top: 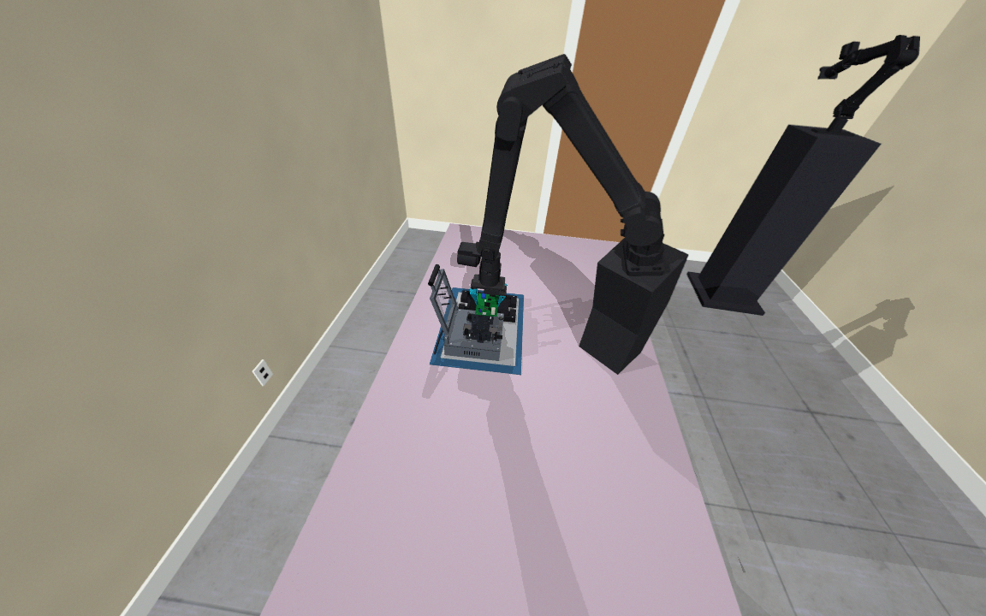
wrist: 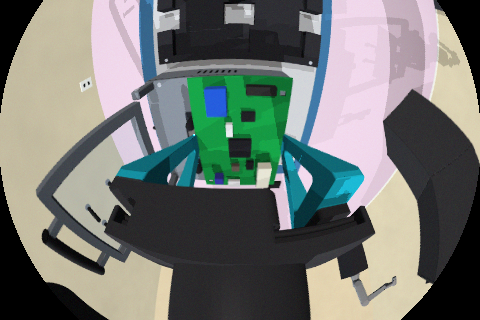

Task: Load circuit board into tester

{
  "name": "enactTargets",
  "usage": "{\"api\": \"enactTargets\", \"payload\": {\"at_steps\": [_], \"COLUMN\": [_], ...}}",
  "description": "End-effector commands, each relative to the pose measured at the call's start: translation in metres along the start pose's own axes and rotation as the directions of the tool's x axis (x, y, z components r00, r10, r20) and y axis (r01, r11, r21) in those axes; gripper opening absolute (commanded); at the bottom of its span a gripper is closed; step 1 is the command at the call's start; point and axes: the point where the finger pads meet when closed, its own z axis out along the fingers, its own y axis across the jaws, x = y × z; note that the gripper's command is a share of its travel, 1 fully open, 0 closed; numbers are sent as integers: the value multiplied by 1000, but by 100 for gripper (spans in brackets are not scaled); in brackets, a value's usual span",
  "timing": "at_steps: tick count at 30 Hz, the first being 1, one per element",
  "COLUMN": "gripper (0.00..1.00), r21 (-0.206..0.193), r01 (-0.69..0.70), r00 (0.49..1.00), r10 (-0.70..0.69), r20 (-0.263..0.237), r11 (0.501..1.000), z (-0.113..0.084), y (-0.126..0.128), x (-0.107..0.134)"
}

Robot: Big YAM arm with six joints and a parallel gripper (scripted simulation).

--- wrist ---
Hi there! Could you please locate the green circuit board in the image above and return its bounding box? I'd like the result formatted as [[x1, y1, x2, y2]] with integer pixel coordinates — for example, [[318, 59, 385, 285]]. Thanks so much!
[[187, 75, 293, 188]]

